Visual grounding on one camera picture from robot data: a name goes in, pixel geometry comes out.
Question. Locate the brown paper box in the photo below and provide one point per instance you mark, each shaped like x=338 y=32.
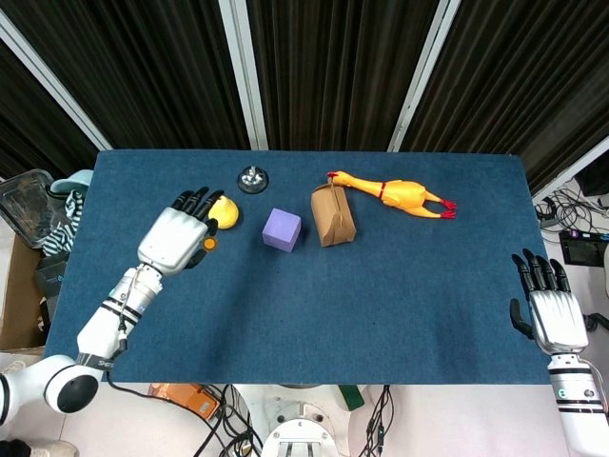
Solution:
x=333 y=216

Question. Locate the dark green rectangular block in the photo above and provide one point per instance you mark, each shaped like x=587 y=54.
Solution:
x=351 y=397

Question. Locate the clear plastic container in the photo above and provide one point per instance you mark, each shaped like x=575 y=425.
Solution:
x=24 y=204

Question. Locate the striped cloth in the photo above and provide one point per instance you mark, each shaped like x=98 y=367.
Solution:
x=62 y=224

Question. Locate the teal cap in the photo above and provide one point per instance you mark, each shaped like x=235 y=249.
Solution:
x=71 y=183

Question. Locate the blue felt table mat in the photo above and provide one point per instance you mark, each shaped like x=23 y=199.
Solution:
x=333 y=323

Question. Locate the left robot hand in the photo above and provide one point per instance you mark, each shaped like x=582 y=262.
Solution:
x=178 y=235

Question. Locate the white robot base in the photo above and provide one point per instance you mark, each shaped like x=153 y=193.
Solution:
x=300 y=428

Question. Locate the black electronic device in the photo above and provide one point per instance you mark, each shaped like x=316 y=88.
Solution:
x=595 y=178

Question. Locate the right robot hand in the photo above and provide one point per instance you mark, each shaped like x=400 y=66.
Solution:
x=554 y=314

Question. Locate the yellow rubber chicken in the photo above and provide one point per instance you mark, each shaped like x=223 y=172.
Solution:
x=399 y=192

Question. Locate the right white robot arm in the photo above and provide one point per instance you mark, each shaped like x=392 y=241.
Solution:
x=575 y=400

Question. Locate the small orange round disc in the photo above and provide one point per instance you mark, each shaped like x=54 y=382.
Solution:
x=209 y=244

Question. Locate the yellow toy pear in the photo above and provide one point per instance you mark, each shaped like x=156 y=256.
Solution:
x=226 y=213

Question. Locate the orange device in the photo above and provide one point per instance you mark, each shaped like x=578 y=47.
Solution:
x=190 y=400

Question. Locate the purple foam cube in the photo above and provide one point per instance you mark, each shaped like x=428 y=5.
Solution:
x=281 y=229

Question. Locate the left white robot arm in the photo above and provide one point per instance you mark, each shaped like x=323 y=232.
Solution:
x=95 y=343

